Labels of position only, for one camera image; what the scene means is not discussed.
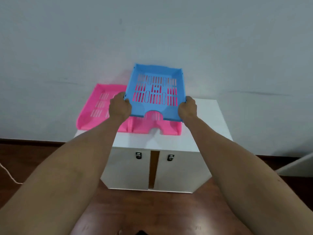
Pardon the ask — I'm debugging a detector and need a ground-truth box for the person's right hand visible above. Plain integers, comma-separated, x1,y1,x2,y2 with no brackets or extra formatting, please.
178,96,198,123

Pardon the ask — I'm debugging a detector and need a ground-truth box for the person's left hand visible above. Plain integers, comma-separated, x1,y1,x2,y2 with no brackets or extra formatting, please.
109,92,133,122

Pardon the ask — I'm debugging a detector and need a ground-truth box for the blue plastic paper tray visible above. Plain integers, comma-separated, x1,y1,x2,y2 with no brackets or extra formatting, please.
123,63,188,122

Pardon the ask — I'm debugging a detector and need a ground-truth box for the person's right forearm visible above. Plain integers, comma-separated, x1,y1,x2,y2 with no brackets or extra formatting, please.
183,115,313,235

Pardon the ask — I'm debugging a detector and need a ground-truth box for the person's left forearm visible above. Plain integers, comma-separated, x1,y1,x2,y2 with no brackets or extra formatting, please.
0,114,129,235

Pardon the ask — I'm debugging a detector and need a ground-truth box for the pink plastic paper tray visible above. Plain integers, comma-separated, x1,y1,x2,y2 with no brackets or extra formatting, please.
76,83,131,133
128,111,183,136

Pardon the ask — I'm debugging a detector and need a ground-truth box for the white cabinet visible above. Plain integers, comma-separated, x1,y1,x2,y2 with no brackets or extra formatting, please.
74,98,233,194

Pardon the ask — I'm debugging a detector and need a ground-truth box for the white cabinet door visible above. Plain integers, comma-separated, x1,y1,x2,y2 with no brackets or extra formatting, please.
154,150,213,194
100,147,152,190

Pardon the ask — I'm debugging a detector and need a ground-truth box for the white furniture board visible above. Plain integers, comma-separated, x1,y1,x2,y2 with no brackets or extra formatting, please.
275,151,313,178

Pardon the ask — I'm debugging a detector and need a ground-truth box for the white cable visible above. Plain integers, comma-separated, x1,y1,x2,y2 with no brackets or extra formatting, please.
0,162,23,185

